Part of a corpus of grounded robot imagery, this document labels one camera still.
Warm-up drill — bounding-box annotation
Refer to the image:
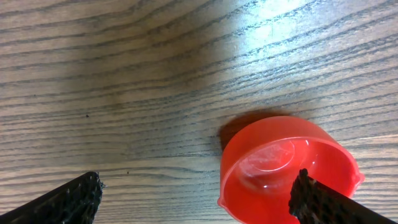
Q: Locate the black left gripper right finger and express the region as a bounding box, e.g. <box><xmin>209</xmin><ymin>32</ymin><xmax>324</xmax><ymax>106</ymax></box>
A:
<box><xmin>289</xmin><ymin>169</ymin><xmax>397</xmax><ymax>224</ymax></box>

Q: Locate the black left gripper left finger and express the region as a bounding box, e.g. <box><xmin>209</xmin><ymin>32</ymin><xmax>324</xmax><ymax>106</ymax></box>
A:
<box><xmin>1</xmin><ymin>171</ymin><xmax>103</xmax><ymax>224</ymax></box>

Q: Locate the red scoop with blue handle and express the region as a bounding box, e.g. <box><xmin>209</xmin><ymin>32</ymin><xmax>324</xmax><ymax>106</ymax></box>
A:
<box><xmin>218</xmin><ymin>116</ymin><xmax>365</xmax><ymax>223</ymax></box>

